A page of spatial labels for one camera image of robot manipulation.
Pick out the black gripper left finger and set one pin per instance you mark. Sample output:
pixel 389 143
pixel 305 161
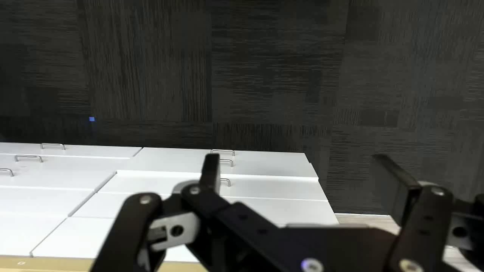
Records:
pixel 131 226

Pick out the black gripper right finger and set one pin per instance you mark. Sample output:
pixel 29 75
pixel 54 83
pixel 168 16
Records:
pixel 425 226

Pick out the white counter cabinet with drawers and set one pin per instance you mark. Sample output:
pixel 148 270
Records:
pixel 60 201

